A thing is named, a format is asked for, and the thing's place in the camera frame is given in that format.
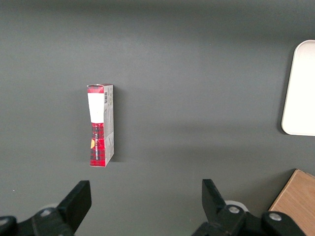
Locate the red tartan shortbread box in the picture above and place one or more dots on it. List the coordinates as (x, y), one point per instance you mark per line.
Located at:
(108, 123)

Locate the wooden drawer cabinet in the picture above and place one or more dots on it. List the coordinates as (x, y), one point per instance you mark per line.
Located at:
(297, 196)

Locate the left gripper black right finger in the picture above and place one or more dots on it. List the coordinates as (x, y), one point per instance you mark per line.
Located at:
(214, 204)

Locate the cream rectangular tray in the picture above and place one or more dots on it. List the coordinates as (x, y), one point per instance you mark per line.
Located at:
(302, 93)

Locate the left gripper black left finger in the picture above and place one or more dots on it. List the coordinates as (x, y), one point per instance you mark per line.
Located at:
(76, 204)

